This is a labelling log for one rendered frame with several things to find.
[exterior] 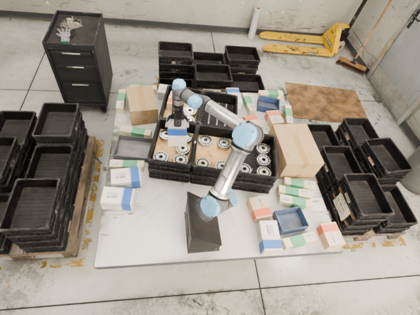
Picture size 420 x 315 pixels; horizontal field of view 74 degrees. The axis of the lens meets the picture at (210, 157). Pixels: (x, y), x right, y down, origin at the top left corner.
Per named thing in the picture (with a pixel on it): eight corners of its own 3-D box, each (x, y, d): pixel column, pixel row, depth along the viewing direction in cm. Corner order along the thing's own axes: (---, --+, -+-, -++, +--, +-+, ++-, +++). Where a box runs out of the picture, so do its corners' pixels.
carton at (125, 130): (152, 134, 229) (151, 130, 224) (150, 140, 225) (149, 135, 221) (122, 129, 228) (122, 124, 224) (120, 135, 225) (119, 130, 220)
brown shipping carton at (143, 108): (158, 122, 238) (158, 109, 225) (132, 125, 232) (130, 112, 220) (152, 99, 255) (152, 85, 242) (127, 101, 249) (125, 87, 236)
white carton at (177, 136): (186, 146, 182) (187, 137, 175) (167, 146, 180) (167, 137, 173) (185, 124, 194) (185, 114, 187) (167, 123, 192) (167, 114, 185)
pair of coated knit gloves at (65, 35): (72, 44, 262) (71, 40, 259) (50, 42, 259) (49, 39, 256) (77, 29, 277) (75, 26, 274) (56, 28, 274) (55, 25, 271)
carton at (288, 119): (282, 109, 269) (284, 104, 265) (289, 109, 270) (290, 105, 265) (284, 127, 255) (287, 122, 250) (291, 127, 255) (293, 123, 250)
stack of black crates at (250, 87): (253, 96, 362) (260, 74, 335) (257, 112, 344) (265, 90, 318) (222, 95, 356) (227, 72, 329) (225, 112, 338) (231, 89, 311)
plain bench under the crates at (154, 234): (302, 278, 244) (343, 251, 189) (111, 294, 218) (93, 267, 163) (264, 139, 339) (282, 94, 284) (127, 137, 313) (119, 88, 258)
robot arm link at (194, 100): (207, 99, 160) (194, 89, 164) (197, 97, 150) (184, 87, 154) (201, 111, 162) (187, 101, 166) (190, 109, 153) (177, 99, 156)
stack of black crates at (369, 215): (364, 235, 261) (395, 214, 226) (335, 237, 256) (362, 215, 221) (347, 197, 285) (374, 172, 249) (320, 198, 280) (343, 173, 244)
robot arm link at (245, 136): (224, 216, 160) (267, 129, 145) (212, 223, 147) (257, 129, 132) (207, 204, 164) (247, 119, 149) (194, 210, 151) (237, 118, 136)
